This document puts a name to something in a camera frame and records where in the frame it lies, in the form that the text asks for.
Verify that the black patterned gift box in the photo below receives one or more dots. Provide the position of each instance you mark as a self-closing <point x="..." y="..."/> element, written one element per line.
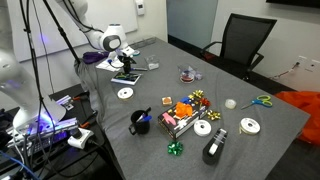
<point x="181" y="124"/>

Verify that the gold gift bow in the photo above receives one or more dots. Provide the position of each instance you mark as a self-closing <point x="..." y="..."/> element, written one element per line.
<point x="213" y="115"/>
<point x="197" y="94"/>

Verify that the blue gift bow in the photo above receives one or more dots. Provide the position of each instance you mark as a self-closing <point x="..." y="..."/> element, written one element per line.
<point x="185" y="100"/>

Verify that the clear acrylic tray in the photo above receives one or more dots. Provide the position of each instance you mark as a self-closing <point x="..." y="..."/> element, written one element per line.
<point x="145" y="42"/>

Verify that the green gift bow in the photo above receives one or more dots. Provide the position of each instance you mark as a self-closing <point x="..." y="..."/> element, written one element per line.
<point x="175" y="148"/>

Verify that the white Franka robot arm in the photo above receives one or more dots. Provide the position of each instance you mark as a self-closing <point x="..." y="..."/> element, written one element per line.
<point x="20" y="86"/>

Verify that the grey tablecloth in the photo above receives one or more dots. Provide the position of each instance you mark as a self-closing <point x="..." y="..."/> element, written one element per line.
<point x="233" y="156"/>

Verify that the blue capped marker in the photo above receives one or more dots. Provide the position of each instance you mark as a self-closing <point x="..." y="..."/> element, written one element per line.
<point x="145" y="118"/>

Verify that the white wall outlet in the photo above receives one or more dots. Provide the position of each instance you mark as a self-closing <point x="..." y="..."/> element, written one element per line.
<point x="311" y="65"/>

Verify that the small wooden block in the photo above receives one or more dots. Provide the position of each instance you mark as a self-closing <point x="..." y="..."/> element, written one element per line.
<point x="167" y="101"/>

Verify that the silver metal bracket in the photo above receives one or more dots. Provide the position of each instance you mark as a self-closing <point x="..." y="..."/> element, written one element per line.
<point x="65" y="101"/>

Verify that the dark red ribbon spool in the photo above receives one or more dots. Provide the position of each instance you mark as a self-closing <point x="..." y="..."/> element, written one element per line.
<point x="187" y="77"/>

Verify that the clear plastic cup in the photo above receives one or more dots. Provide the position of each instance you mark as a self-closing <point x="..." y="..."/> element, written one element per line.
<point x="152" y="62"/>

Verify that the black mug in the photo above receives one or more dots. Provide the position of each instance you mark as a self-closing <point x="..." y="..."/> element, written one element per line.
<point x="139" y="125"/>

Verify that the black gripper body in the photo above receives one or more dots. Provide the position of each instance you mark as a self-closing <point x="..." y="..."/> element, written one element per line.
<point x="126" y="60"/>

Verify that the black wall screen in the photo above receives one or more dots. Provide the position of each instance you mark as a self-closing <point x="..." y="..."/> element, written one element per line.
<point x="293" y="2"/>

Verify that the red gift bow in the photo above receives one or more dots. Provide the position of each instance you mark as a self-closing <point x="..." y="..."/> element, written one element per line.
<point x="205" y="101"/>

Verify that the blue marker pen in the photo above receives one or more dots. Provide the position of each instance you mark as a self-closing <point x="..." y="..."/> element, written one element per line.
<point x="140" y="69"/>

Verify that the black marker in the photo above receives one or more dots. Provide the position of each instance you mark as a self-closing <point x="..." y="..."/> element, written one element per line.
<point x="147" y="111"/>

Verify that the clear tape roll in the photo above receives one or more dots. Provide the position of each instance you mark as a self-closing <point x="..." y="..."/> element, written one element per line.
<point x="230" y="103"/>

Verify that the orange fabric bag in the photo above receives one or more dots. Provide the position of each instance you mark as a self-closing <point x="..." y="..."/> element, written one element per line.
<point x="306" y="110"/>

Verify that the white wall thermostat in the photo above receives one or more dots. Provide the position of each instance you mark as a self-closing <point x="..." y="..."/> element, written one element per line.
<point x="140" y="6"/>

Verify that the black tape dispenser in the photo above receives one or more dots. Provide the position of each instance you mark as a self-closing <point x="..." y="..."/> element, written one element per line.
<point x="215" y="146"/>

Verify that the orange gift bow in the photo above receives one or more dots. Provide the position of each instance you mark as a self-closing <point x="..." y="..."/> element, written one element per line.
<point x="184" y="109"/>

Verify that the yellow ribbon white spool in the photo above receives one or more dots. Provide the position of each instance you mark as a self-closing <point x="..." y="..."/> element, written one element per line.
<point x="250" y="126"/>

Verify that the white label sheet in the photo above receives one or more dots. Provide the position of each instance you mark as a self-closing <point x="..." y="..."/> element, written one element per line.
<point x="103" y="65"/>

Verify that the black mesh office chair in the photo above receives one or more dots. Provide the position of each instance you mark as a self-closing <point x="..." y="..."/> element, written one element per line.
<point x="243" y="40"/>

